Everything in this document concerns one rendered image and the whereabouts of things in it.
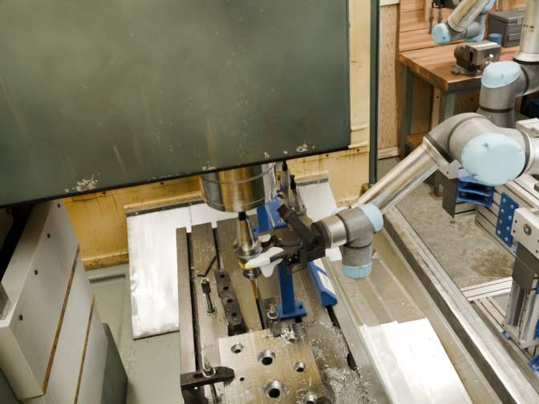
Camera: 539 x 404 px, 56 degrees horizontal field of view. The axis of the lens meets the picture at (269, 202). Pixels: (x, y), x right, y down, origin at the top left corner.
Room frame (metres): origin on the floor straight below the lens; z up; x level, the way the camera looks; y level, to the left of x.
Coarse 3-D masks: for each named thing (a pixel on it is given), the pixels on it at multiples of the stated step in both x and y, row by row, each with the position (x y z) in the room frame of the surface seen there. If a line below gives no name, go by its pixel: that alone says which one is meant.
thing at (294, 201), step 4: (296, 188) 1.18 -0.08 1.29; (288, 192) 1.19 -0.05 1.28; (292, 192) 1.18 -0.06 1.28; (296, 192) 1.18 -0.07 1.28; (288, 196) 1.19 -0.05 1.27; (292, 196) 1.18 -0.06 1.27; (296, 196) 1.18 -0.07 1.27; (300, 196) 1.19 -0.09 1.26; (288, 200) 1.19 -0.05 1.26; (292, 200) 1.18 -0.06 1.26; (296, 200) 1.18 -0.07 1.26; (300, 200) 1.18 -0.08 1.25; (288, 204) 1.19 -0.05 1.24; (292, 204) 1.18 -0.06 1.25; (296, 204) 1.17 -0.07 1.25; (300, 204) 1.18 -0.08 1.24; (296, 208) 1.17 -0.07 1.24; (300, 208) 1.18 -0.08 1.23
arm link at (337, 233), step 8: (328, 216) 1.02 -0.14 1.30; (336, 216) 1.01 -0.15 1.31; (328, 224) 0.98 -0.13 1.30; (336, 224) 0.98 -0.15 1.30; (328, 232) 0.97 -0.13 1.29; (336, 232) 0.97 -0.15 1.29; (344, 232) 0.97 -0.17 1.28; (336, 240) 0.96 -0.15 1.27; (344, 240) 0.97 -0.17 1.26; (328, 248) 0.98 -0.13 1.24
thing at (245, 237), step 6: (240, 222) 0.91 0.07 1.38; (246, 222) 0.91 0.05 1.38; (240, 228) 0.91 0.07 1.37; (246, 228) 0.91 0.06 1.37; (252, 228) 0.92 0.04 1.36; (240, 234) 0.91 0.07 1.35; (246, 234) 0.91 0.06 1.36; (252, 234) 0.91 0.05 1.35; (240, 240) 0.91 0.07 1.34; (246, 240) 0.90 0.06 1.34; (252, 240) 0.91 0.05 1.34; (240, 246) 0.91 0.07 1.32; (246, 246) 0.90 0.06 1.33; (252, 246) 0.91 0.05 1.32
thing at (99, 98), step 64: (0, 0) 0.76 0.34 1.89; (64, 0) 0.77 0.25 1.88; (128, 0) 0.79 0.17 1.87; (192, 0) 0.80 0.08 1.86; (256, 0) 0.81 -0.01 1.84; (320, 0) 0.82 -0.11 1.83; (0, 64) 0.76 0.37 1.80; (64, 64) 0.77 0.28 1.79; (128, 64) 0.78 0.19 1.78; (192, 64) 0.79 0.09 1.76; (256, 64) 0.81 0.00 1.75; (320, 64) 0.82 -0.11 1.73; (0, 128) 0.76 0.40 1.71; (64, 128) 0.77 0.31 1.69; (128, 128) 0.78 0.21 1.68; (192, 128) 0.79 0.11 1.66; (256, 128) 0.80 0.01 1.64; (320, 128) 0.82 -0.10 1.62; (0, 192) 0.75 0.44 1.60; (64, 192) 0.77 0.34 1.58
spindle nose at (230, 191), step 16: (208, 176) 0.86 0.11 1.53; (224, 176) 0.85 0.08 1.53; (240, 176) 0.84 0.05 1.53; (256, 176) 0.86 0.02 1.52; (272, 176) 0.88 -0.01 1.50; (208, 192) 0.87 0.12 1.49; (224, 192) 0.85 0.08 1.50; (240, 192) 0.84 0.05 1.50; (256, 192) 0.85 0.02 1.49; (272, 192) 0.88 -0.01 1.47; (224, 208) 0.85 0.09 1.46; (240, 208) 0.85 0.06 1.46
